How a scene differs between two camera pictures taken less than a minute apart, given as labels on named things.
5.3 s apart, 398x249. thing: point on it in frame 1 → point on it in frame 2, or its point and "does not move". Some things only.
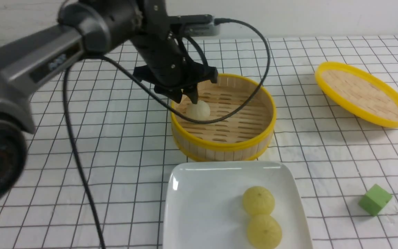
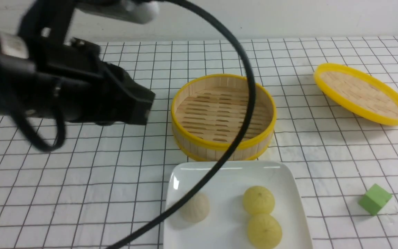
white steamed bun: (200, 111) → (197, 209)
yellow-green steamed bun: (264, 232) does not move
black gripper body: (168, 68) → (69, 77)
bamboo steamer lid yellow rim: (362, 94) does not move
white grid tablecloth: (98, 160) does not move
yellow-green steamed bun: (258, 200) does not move
